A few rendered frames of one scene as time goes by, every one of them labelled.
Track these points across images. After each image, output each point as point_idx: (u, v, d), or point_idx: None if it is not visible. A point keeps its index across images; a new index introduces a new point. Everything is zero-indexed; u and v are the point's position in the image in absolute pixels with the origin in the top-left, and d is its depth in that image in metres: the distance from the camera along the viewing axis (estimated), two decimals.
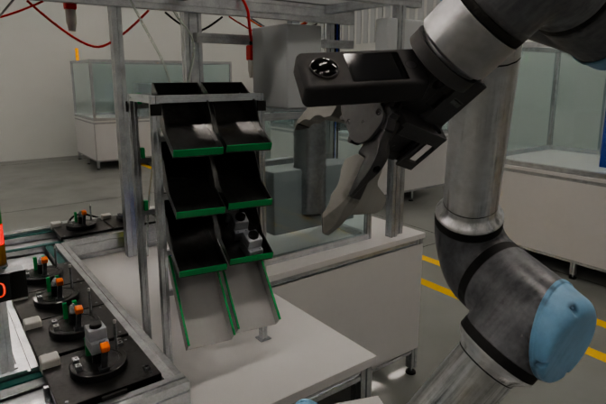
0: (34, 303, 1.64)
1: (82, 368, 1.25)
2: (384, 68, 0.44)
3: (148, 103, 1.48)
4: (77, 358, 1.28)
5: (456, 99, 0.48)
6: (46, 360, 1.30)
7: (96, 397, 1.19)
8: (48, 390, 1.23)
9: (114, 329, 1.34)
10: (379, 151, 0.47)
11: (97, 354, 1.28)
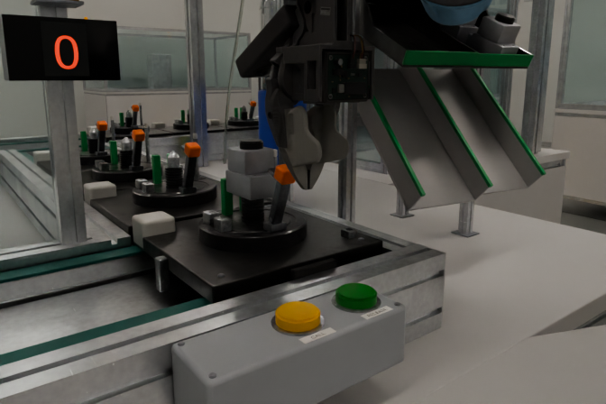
0: (96, 173, 1.00)
1: (231, 224, 0.61)
2: None
3: None
4: (214, 211, 0.65)
5: (322, 7, 0.47)
6: (149, 218, 0.66)
7: (279, 270, 0.55)
8: (166, 263, 0.59)
9: None
10: (266, 99, 0.52)
11: (255, 205, 0.64)
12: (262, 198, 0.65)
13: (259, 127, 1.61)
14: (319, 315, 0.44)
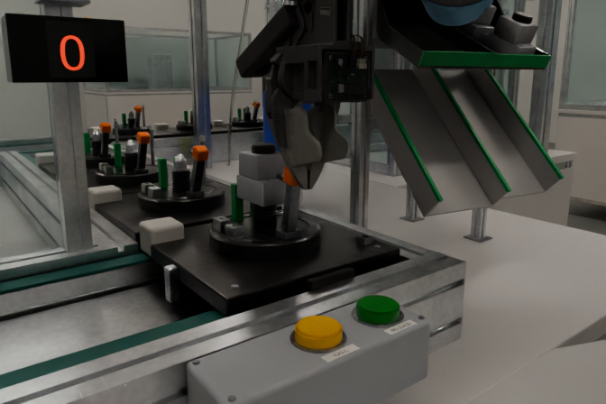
0: (100, 177, 0.98)
1: (243, 232, 0.59)
2: None
3: None
4: (224, 217, 0.62)
5: (322, 7, 0.47)
6: (157, 225, 0.64)
7: (294, 280, 0.52)
8: (176, 273, 0.57)
9: None
10: (266, 99, 0.52)
11: (268, 211, 0.62)
12: (275, 205, 0.63)
13: (263, 128, 1.59)
14: (341, 331, 0.42)
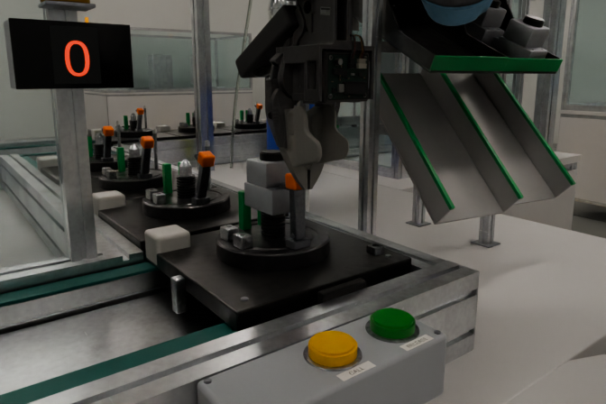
0: (103, 181, 0.97)
1: (252, 241, 0.58)
2: None
3: None
4: (232, 226, 0.61)
5: (322, 7, 0.47)
6: (163, 234, 0.63)
7: (305, 292, 0.51)
8: (183, 284, 0.55)
9: None
10: (266, 99, 0.52)
11: (277, 219, 0.61)
12: (283, 213, 0.62)
13: (267, 131, 1.58)
14: (356, 347, 0.40)
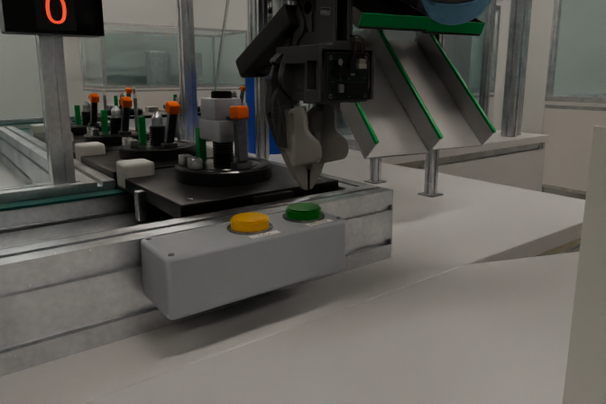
0: (87, 138, 1.08)
1: (202, 163, 0.69)
2: None
3: None
4: (188, 154, 0.72)
5: (323, 7, 0.47)
6: (131, 162, 0.74)
7: (240, 197, 0.63)
8: (143, 196, 0.67)
9: None
10: (266, 99, 0.52)
11: (225, 148, 0.72)
12: (232, 143, 0.73)
13: None
14: (267, 220, 0.52)
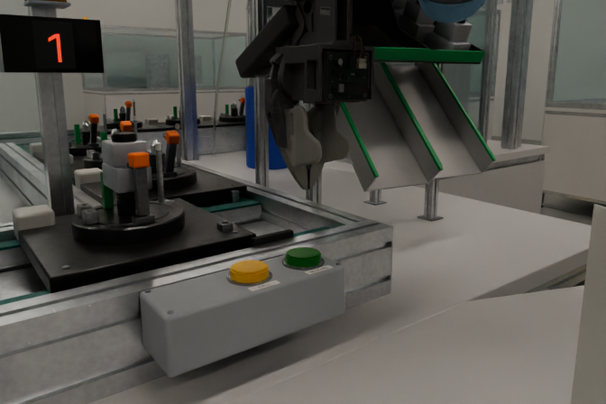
0: (87, 161, 1.08)
1: (98, 216, 0.61)
2: None
3: None
4: (87, 204, 0.64)
5: (322, 7, 0.47)
6: (26, 212, 0.66)
7: (129, 262, 0.54)
8: None
9: (157, 161, 0.70)
10: (266, 99, 0.52)
11: (129, 197, 0.64)
12: None
13: (245, 122, 1.69)
14: (267, 270, 0.52)
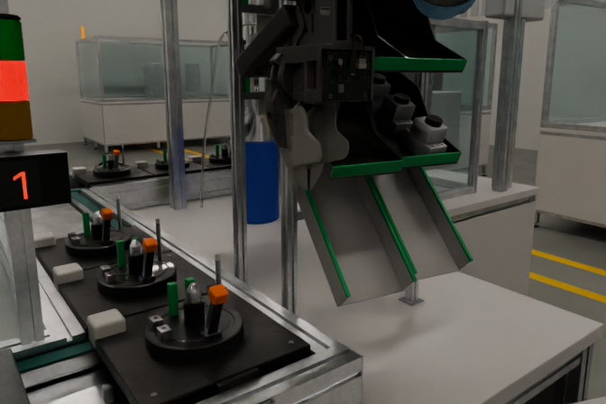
0: (101, 286, 0.87)
1: None
2: None
3: None
4: None
5: (322, 7, 0.47)
6: None
7: None
8: (111, 392, 0.67)
9: None
10: (266, 99, 0.52)
11: None
12: None
13: None
14: None
